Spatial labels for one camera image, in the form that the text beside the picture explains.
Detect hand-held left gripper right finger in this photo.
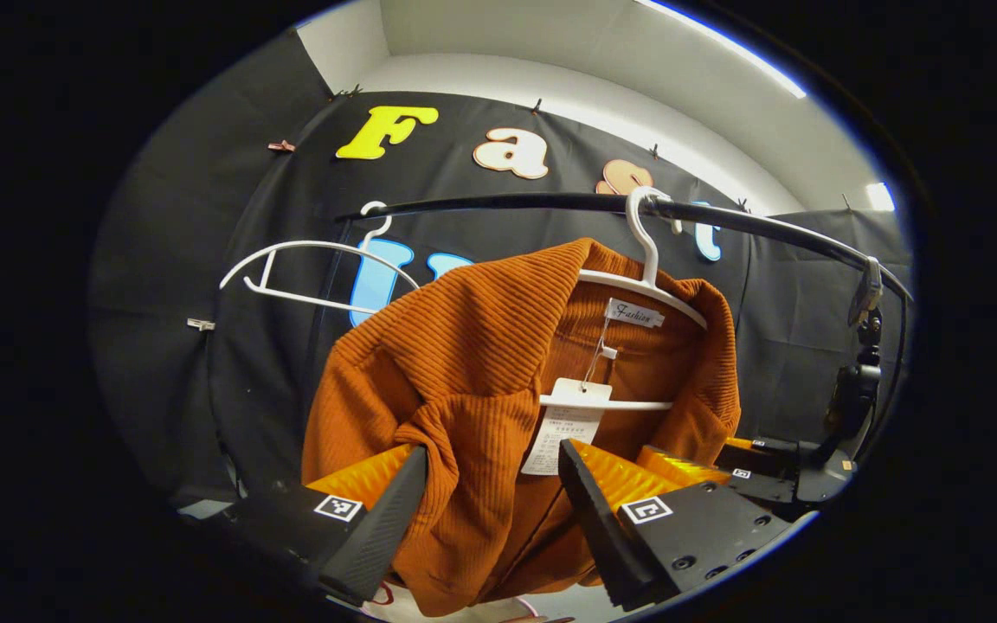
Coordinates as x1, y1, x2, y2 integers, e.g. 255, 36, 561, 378
557, 437, 798, 611

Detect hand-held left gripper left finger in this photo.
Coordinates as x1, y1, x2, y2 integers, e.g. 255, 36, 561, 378
222, 443, 430, 607

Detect white laundry hamper red handles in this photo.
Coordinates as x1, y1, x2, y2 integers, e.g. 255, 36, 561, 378
360, 580, 629, 623

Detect orange corduroy jacket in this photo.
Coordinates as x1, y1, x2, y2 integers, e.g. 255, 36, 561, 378
301, 238, 742, 617

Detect white plastic clothes hanger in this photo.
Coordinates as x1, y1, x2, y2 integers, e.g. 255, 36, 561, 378
537, 186, 709, 412

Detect thin white clothes hanger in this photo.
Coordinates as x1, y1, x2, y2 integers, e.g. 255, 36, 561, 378
219, 201, 421, 317

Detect black backdrop cloth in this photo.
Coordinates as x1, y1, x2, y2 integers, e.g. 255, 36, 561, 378
87, 30, 915, 511

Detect black clothes rail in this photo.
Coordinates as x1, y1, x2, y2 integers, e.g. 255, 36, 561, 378
334, 192, 913, 302

